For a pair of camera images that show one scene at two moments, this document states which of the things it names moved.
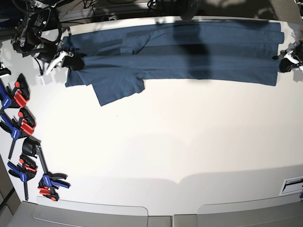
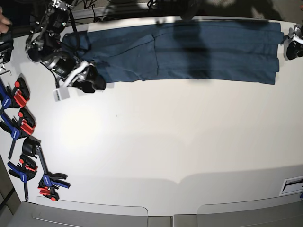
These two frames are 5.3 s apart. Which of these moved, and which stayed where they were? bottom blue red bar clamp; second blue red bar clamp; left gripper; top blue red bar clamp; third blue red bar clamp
Moved: left gripper
Stayed: top blue red bar clamp; bottom blue red bar clamp; second blue red bar clamp; third blue red bar clamp
